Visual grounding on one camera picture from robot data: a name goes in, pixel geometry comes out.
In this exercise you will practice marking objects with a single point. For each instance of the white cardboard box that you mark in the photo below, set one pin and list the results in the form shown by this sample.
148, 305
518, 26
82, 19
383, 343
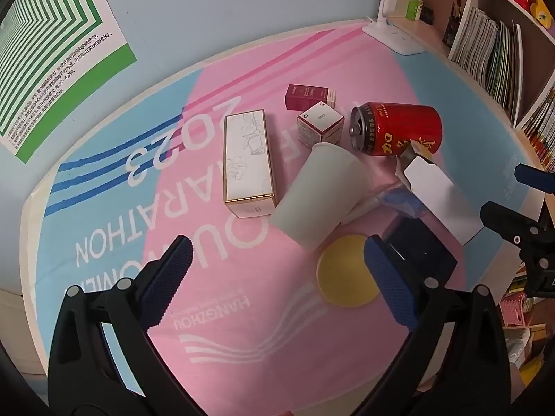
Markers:
427, 181

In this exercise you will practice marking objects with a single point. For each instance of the wooden bookshelf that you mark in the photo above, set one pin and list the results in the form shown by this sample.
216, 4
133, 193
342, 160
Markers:
506, 48

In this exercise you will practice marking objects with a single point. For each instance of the pink blue marathon towel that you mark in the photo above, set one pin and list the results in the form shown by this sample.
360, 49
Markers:
222, 224

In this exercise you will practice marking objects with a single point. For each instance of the pink plastic basket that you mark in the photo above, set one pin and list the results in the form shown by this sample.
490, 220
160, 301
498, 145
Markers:
514, 308

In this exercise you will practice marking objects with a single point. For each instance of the white desk lamp base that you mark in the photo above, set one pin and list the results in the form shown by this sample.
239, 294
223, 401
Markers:
390, 35

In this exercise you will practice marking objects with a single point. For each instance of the red drink can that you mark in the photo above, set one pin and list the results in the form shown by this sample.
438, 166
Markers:
386, 128

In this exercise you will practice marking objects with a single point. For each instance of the green striped wall poster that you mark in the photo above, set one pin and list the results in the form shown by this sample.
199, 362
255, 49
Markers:
54, 55

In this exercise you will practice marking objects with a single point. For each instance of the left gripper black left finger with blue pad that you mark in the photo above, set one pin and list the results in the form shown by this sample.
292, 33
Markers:
102, 361

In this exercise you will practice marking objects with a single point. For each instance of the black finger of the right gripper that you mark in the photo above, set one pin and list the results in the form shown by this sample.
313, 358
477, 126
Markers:
511, 225

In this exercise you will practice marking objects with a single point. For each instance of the green white bottle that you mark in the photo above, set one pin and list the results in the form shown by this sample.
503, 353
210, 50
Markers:
414, 8

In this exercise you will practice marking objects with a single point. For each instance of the small white red cube box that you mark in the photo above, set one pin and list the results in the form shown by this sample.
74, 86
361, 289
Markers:
319, 124

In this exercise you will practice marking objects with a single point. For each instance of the dark navy box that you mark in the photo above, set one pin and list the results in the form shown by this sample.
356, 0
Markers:
420, 248

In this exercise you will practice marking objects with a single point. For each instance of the yellow round lid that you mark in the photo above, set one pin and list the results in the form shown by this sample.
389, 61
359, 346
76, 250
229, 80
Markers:
342, 274

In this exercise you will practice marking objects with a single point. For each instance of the tall white gold-edged box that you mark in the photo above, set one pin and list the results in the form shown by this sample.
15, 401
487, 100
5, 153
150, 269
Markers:
248, 182

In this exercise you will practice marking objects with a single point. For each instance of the blue plastic wrapper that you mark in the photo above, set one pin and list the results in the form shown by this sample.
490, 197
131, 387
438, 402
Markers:
403, 201

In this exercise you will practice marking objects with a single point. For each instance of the maroon small box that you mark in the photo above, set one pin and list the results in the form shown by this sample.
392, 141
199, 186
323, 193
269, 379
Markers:
302, 97

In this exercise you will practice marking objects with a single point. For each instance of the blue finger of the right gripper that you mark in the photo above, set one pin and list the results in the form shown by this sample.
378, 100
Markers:
535, 178

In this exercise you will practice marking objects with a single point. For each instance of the white paper cup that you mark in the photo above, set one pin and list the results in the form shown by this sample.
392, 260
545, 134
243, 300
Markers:
331, 182

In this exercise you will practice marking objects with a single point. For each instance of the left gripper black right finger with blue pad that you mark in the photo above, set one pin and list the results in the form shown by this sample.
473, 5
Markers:
454, 360

